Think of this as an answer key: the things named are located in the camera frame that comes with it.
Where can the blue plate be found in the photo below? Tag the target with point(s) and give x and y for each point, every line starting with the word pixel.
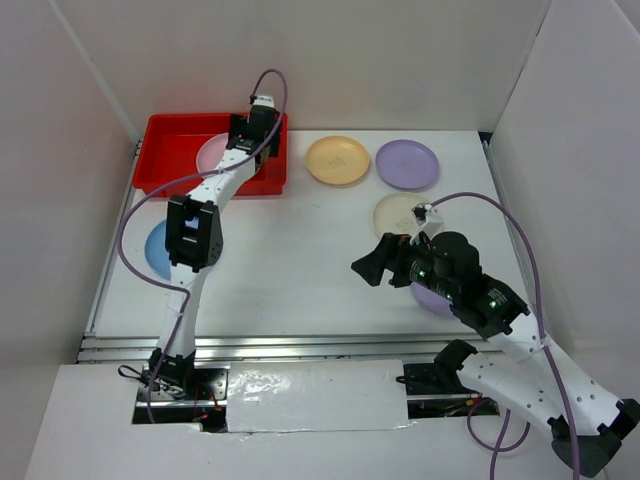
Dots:
pixel 156 253

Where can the red plastic bin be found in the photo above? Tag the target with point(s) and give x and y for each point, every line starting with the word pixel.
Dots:
pixel 171 145

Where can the cream white plate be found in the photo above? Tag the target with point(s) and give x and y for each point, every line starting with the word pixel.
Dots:
pixel 393 213

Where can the white foil covered panel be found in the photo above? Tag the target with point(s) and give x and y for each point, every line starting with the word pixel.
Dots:
pixel 316 396

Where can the pink plate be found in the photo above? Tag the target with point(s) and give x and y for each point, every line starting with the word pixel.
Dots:
pixel 211 153

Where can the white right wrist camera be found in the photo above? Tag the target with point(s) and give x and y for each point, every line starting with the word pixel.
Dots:
pixel 429 222

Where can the yellow plate back row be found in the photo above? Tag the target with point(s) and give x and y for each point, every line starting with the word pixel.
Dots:
pixel 337 160

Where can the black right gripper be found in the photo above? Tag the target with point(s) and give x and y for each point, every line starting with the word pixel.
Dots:
pixel 391 252

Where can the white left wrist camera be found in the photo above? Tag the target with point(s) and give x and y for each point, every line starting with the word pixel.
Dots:
pixel 262 101

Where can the aluminium rail frame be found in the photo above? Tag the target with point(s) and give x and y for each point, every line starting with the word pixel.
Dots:
pixel 95 349

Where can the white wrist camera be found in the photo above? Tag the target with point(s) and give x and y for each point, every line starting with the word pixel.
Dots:
pixel 429 222
pixel 262 101

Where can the purple plate back row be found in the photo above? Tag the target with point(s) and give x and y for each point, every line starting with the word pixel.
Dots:
pixel 407 165

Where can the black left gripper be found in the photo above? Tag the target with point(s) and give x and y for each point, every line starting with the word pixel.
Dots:
pixel 237 125

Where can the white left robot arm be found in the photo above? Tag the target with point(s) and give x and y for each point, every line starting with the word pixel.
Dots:
pixel 194 239

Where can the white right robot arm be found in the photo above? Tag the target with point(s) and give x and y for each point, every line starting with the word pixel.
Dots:
pixel 585 423

